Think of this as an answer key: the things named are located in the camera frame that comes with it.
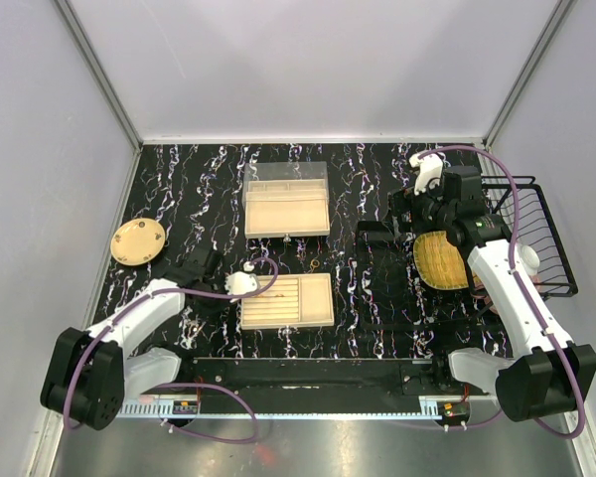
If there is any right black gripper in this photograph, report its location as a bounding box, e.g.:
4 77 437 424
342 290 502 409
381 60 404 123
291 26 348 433
381 173 454 239

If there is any beige jewelry drawer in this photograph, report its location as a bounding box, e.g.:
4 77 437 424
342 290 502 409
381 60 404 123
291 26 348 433
243 179 330 239

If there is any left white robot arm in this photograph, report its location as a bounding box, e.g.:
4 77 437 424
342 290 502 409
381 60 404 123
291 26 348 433
40 247 224 430

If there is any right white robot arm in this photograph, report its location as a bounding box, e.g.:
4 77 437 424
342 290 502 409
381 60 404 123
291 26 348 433
403 165 596 422

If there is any yellow woven bamboo plate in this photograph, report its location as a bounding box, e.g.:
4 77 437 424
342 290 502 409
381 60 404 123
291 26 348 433
413 231 468 291

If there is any yellow patterned plate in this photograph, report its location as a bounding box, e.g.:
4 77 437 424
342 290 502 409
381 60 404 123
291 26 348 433
109 218 167 266

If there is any white pink patterned bowl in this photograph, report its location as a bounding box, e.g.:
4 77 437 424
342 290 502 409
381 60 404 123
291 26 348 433
515 243 541 286

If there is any gold earring on table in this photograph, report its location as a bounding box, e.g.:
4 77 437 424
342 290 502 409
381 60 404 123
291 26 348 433
308 258 320 273

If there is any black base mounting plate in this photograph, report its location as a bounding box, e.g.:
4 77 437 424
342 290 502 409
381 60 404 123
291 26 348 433
175 357 485 398

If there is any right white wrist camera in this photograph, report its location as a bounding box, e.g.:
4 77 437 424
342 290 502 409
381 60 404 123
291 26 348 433
409 153 444 196

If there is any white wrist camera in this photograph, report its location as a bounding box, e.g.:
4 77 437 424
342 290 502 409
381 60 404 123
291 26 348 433
224 261 260 302
409 153 444 196

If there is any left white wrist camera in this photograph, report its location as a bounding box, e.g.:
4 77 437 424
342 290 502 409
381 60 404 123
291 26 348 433
224 261 260 302

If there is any front beige ring tray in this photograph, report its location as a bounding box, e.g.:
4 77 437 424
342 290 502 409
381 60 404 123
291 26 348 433
239 273 335 330

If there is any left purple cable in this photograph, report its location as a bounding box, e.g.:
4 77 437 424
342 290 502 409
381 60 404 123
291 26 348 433
62 256 280 444

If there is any purple cable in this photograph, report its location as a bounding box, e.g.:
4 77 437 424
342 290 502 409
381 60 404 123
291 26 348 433
419 144 588 439
62 256 280 444

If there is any black wire dish rack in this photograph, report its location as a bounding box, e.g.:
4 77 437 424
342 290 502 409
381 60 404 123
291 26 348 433
483 175 578 300

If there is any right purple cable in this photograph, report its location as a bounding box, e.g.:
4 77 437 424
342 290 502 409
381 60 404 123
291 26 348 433
419 144 588 439

